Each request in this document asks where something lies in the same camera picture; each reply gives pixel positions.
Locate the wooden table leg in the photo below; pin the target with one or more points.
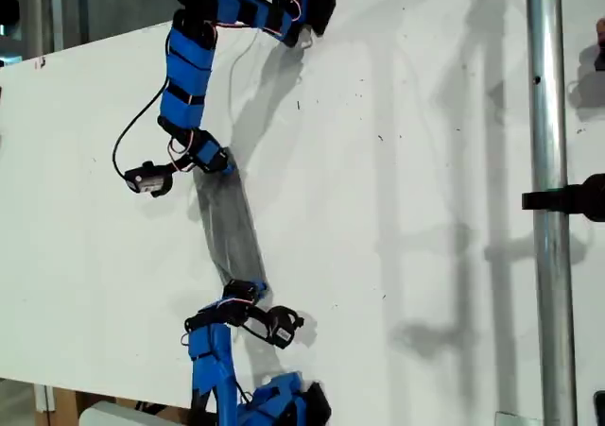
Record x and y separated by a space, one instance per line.
63 407

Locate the dark object at table edge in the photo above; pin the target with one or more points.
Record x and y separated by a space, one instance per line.
600 409

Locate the round black background object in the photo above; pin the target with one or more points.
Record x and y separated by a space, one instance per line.
8 6

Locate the white box under table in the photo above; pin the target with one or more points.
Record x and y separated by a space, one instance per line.
123 416

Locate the person's hand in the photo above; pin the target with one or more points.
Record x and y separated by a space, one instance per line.
601 34

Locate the grey striped towel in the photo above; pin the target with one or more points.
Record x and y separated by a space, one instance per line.
231 227

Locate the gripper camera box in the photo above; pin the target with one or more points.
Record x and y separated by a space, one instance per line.
283 329
144 180

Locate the black clamp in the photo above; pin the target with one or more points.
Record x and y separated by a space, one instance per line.
567 198

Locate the camera black stalk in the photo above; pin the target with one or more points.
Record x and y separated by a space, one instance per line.
170 180
257 324

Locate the steel post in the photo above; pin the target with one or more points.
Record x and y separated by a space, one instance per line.
548 114

